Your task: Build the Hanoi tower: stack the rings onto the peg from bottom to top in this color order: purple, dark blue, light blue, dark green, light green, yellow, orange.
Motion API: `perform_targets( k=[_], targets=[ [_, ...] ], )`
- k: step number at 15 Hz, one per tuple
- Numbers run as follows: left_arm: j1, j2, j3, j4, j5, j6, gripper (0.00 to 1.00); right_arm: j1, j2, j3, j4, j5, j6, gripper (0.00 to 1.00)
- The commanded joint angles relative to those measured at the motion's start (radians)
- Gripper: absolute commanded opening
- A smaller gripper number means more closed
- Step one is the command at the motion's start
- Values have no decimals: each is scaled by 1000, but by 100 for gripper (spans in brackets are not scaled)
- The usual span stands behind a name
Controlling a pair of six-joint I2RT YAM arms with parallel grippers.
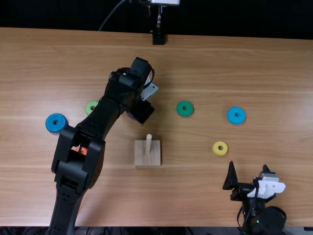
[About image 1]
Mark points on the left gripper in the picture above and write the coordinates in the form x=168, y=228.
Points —
x=144, y=111

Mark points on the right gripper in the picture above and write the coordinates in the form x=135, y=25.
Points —
x=240, y=190

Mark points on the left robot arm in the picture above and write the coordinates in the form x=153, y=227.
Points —
x=80, y=181

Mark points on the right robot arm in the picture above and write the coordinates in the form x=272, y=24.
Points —
x=266, y=218

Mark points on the wooden peg base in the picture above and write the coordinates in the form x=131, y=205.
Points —
x=154, y=154

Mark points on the black clamp stand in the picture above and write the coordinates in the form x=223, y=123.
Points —
x=158, y=39

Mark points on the grey mounted device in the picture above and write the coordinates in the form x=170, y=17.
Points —
x=165, y=2

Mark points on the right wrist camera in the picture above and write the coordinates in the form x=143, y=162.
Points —
x=267, y=187

